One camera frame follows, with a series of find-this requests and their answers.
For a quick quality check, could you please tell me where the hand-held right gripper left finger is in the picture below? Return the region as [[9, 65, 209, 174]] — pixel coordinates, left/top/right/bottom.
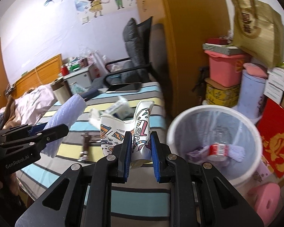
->
[[15, 131, 133, 227]]

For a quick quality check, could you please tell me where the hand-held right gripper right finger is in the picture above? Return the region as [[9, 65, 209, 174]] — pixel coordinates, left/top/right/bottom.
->
[[150, 132, 265, 227]]

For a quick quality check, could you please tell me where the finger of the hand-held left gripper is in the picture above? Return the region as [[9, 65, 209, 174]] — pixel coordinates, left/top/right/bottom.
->
[[0, 124, 69, 149], [0, 124, 48, 143]]

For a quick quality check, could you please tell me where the patterned paper cup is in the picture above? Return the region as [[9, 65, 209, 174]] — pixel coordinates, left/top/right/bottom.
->
[[100, 100, 155, 169]]

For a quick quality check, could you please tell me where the white round trash bin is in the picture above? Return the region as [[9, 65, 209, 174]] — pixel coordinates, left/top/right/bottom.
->
[[167, 105, 263, 195]]

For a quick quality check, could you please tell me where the clear plastic bottle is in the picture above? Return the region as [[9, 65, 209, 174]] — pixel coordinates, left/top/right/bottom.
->
[[209, 125, 230, 145]]

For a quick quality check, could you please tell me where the clear bin liner bag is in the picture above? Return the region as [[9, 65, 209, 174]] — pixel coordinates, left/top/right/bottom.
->
[[177, 110, 259, 168]]

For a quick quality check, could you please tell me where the person's left hand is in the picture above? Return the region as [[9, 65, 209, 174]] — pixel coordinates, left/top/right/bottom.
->
[[0, 171, 22, 197]]

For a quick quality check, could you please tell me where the pink duvet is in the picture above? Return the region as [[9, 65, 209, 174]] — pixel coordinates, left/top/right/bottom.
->
[[14, 85, 57, 124]]

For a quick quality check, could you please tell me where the brown blanket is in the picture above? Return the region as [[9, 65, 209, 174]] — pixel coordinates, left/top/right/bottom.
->
[[0, 85, 24, 133]]

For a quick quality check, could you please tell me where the striped tablecloth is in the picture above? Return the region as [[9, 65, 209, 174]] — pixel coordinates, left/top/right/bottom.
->
[[15, 82, 172, 227]]

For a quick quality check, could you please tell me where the brown shiny wrapper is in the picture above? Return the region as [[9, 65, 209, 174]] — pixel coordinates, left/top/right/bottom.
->
[[79, 134, 101, 162]]

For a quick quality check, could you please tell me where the beige tumbler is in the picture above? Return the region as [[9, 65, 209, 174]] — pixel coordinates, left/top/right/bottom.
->
[[51, 79, 73, 104]]

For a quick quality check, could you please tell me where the teal crumpled bag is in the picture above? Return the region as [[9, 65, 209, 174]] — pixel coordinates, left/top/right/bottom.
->
[[70, 83, 88, 95]]

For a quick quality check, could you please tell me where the wooden bed headboard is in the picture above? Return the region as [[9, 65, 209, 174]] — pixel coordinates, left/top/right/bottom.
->
[[13, 54, 63, 98]]

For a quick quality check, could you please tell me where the dark blue pouch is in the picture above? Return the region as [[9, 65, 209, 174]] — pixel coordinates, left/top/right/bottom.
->
[[82, 89, 109, 101]]

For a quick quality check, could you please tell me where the white nightstand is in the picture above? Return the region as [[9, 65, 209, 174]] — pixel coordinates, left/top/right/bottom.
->
[[63, 66, 91, 87]]

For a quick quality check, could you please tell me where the black tablet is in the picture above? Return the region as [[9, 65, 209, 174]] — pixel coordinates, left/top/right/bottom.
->
[[106, 82, 142, 93]]

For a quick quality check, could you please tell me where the green box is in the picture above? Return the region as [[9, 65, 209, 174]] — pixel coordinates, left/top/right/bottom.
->
[[67, 57, 82, 72]]

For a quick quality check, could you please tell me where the white plastic bag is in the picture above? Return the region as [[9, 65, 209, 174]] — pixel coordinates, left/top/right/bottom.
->
[[89, 53, 107, 81]]

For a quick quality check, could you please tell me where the clear plastic bag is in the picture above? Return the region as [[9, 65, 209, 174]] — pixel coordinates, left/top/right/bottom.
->
[[78, 45, 93, 58]]

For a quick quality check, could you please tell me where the black folded tripod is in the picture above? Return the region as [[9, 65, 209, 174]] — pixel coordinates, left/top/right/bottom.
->
[[192, 67, 210, 106]]

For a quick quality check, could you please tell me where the yellow patterned box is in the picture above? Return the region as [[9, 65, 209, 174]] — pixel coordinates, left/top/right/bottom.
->
[[205, 78, 240, 108]]

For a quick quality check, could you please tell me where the lilac floral box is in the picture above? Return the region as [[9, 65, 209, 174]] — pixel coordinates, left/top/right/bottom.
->
[[251, 157, 278, 182]]

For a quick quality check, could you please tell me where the grey chair cushion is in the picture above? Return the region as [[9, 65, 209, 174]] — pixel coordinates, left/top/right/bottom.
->
[[122, 18, 152, 83]]

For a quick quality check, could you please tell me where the pink plastic storage bin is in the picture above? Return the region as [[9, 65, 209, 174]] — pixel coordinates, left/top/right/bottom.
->
[[205, 50, 251, 88]]

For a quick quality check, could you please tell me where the lavender cylinder container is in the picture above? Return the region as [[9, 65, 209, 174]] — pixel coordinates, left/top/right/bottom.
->
[[237, 70, 268, 120]]

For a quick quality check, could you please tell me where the black office chair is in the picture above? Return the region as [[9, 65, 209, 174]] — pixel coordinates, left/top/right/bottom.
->
[[104, 16, 157, 88]]

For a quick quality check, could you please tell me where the pink plastic stool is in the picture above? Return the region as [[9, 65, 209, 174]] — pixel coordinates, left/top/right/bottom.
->
[[247, 183, 281, 215]]

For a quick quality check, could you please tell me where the red board with gold character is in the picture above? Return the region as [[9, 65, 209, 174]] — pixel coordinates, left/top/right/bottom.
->
[[256, 98, 284, 179]]

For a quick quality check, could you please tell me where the wooden wardrobe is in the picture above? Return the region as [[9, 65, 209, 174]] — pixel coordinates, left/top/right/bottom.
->
[[131, 0, 229, 126]]

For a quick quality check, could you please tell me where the striped flat box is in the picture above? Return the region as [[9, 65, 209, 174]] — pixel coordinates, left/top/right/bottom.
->
[[202, 43, 239, 55]]

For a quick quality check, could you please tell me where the red flat box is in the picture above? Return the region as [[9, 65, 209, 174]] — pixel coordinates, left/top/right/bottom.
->
[[207, 38, 230, 46]]

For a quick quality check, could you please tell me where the pink round lid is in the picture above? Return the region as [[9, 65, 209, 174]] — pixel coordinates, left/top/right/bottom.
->
[[243, 63, 269, 78]]

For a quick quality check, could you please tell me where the small white box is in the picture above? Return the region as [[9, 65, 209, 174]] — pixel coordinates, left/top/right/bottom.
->
[[266, 76, 284, 86], [264, 83, 284, 100], [267, 67, 284, 79]]

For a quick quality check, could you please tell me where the gold paper bag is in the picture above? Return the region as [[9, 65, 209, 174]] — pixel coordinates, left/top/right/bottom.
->
[[231, 0, 284, 69]]

